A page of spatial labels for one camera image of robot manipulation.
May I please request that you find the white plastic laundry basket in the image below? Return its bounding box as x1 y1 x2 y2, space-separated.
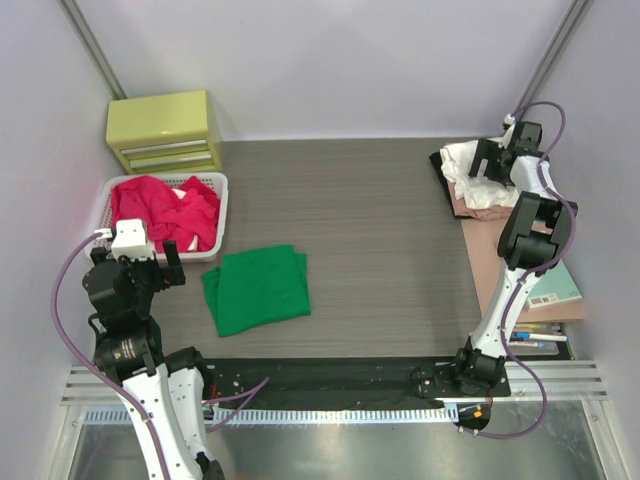
89 172 229 262

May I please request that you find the white t shirt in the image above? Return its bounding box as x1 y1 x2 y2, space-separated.
439 140 518 210

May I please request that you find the black t shirt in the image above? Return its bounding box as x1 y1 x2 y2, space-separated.
429 151 456 217

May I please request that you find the green t shirt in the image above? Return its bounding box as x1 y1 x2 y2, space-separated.
201 245 312 338

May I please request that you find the pink t shirt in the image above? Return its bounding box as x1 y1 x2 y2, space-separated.
447 178 518 221

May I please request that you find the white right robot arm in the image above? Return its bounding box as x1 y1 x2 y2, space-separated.
450 115 578 396

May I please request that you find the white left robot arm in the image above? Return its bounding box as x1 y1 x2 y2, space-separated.
82 241 224 479

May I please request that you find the red t shirt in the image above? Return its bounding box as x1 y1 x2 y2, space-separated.
111 176 221 253

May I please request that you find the pink desk mat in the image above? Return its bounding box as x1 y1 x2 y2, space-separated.
461 219 585 324

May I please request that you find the teal paperback book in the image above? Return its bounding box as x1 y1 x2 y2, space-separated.
524 261 582 311

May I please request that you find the yellow green drawer cabinet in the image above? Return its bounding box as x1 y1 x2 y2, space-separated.
106 90 222 175

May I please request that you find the white marker pen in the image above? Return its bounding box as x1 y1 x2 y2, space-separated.
508 332 568 348

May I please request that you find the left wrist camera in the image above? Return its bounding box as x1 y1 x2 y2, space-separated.
94 219 156 261

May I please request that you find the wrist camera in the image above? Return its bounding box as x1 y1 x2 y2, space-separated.
94 219 156 261
500 114 516 147

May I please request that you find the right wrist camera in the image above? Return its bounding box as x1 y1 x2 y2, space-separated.
500 114 516 147

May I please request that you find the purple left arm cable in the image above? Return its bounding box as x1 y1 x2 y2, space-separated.
52 232 271 480

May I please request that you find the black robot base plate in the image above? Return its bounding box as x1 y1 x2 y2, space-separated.
206 356 511 399

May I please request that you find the aluminium slotted rail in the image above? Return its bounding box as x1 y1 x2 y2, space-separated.
82 404 459 427

